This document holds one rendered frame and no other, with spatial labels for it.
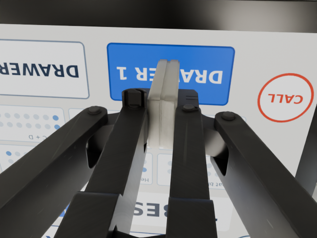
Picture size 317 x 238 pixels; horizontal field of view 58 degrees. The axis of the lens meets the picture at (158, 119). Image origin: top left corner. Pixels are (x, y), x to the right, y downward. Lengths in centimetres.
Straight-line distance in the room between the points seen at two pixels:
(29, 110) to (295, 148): 22
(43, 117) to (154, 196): 13
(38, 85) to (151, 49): 10
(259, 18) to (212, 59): 4
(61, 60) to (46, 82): 2
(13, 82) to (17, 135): 5
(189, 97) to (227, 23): 7
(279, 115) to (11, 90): 22
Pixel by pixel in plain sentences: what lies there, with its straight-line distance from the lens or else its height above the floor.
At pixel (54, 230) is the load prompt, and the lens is 35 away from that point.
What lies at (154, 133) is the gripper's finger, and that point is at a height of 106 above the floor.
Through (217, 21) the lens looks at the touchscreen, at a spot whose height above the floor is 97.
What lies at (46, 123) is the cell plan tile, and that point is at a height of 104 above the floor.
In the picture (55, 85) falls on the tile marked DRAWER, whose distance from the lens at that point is 24.
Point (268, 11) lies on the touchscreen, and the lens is 22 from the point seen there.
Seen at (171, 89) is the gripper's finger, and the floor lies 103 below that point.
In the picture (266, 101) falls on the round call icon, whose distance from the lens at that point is 24.
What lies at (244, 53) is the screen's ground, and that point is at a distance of 22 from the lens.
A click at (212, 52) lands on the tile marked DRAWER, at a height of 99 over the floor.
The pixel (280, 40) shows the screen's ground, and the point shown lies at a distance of 22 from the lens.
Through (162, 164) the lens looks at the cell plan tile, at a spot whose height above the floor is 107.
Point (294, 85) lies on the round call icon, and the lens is 24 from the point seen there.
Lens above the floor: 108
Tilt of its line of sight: 12 degrees down
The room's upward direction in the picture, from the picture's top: 176 degrees counter-clockwise
